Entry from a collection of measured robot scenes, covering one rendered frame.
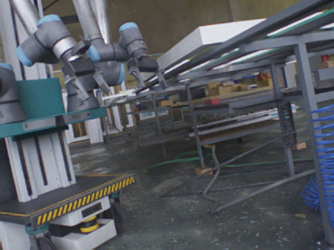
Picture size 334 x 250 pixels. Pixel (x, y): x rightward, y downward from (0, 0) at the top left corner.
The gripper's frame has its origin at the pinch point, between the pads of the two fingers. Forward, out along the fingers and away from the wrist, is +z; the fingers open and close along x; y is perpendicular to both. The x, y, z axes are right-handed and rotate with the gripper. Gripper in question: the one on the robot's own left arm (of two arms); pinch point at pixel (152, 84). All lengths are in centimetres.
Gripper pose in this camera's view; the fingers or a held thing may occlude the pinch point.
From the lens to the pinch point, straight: 152.8
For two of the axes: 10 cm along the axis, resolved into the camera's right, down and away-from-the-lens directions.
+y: 6.0, -5.1, -6.2
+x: 7.0, -0.4, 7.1
